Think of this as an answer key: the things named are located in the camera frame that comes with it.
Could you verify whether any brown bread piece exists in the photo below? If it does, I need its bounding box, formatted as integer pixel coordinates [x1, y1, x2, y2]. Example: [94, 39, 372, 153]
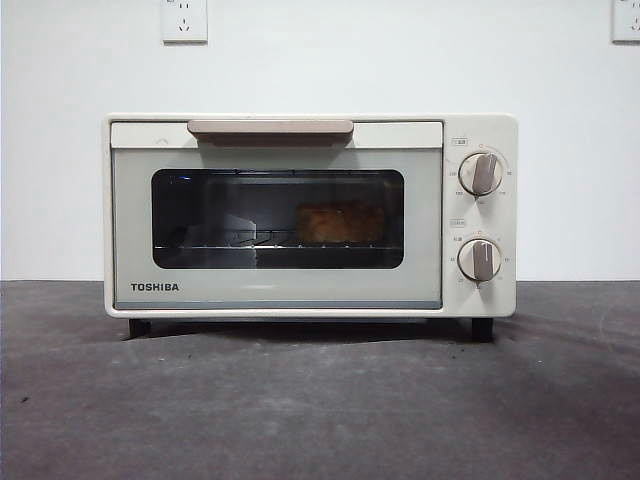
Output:
[296, 199, 387, 245]

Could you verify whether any glass oven door with handle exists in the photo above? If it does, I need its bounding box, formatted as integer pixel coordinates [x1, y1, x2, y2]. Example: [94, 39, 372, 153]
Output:
[109, 118, 445, 310]

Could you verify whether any cream oven knob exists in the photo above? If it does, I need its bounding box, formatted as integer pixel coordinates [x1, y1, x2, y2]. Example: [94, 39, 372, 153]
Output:
[458, 151, 505, 197]
[458, 237, 504, 283]

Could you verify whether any cream Toshiba toaster oven body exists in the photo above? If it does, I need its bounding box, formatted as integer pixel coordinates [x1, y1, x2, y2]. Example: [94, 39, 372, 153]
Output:
[103, 112, 520, 344]

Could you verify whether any metal wire oven rack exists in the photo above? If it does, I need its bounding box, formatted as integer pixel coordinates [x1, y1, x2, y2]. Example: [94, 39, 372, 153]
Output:
[153, 228, 404, 251]

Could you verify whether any white wall socket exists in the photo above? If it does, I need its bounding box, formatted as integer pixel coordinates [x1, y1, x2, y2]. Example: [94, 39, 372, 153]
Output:
[611, 0, 640, 44]
[160, 0, 209, 43]

